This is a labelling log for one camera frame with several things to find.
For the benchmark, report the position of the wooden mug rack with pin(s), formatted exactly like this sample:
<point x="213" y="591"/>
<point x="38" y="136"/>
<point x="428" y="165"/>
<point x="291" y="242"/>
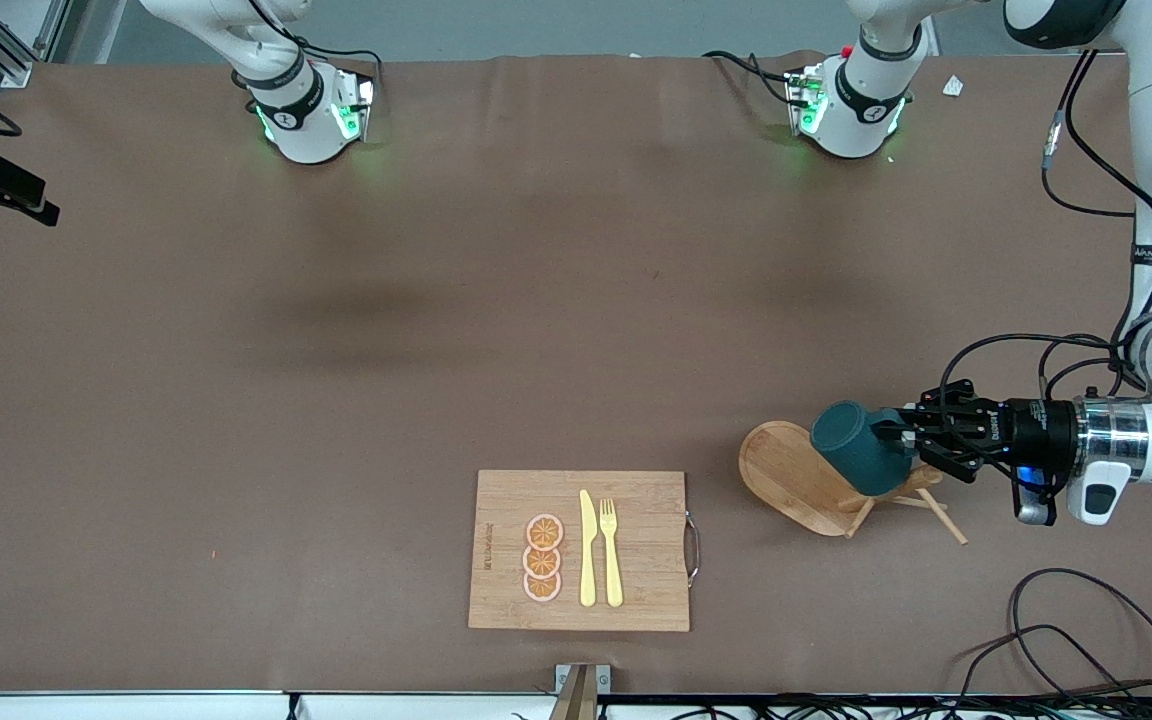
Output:
<point x="786" y="480"/>

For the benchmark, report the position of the yellow plastic fork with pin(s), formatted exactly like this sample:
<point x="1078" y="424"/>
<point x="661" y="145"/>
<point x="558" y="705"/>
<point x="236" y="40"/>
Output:
<point x="613" y="570"/>

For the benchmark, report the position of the aluminium frame post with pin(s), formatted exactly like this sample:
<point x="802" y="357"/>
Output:
<point x="16" y="72"/>

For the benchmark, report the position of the small white paper scrap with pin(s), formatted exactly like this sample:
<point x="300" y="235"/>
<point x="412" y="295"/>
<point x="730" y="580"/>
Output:
<point x="953" y="86"/>

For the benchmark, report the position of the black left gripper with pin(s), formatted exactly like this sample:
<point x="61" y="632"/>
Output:
<point x="1034" y="429"/>

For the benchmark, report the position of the toy orange slice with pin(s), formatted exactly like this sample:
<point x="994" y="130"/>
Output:
<point x="542" y="588"/>
<point x="541" y="562"/>
<point x="544" y="531"/>

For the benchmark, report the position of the dark teal cup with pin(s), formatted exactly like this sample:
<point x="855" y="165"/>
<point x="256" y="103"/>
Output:
<point x="856" y="450"/>

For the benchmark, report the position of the brown table mat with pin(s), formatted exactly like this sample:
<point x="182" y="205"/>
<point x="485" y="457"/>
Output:
<point x="236" y="520"/>

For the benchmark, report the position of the bamboo cutting board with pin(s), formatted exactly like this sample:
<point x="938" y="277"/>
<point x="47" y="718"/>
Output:
<point x="641" y="560"/>

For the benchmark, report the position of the yellow plastic knife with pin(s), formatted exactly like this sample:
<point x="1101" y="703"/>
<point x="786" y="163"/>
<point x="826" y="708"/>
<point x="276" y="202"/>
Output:
<point x="588" y="560"/>

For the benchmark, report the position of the metal mount bracket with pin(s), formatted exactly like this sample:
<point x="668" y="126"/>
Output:
<point x="582" y="682"/>

